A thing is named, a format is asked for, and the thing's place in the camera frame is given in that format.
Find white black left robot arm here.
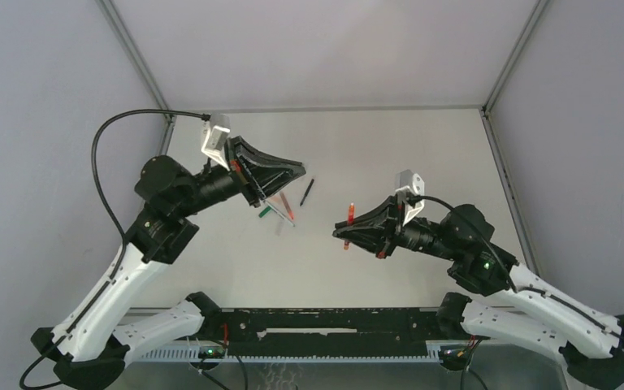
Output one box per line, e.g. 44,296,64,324
31,136,306,389

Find clear pen cap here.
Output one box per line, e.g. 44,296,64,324
275,220,285,236

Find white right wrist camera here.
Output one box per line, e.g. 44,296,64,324
395,170,425,226

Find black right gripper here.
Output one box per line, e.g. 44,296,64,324
334,193,460,261

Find green pen cap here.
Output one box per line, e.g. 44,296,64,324
258,206,271,218

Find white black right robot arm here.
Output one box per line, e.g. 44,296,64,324
333,194,624,389

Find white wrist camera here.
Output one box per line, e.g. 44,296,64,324
395,170,425,226
201,114,231,171

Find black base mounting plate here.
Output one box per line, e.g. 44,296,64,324
189,307,470,356

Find red pen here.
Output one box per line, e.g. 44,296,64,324
343,202,355,250

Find white green-tipped pen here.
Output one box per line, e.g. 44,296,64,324
264,200,295,227

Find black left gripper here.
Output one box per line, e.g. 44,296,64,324
175,136,306,217

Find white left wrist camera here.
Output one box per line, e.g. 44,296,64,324
201,114,231,171

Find black left camera cable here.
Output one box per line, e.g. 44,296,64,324
18,109,210,390

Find black pen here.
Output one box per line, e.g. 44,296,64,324
299,176,316,207

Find aluminium frame rail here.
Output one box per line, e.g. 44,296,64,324
479,107,540,273

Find orange pen with cap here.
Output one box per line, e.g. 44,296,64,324
279,191,295,220

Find white slotted cable duct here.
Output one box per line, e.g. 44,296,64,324
137,344,442,363

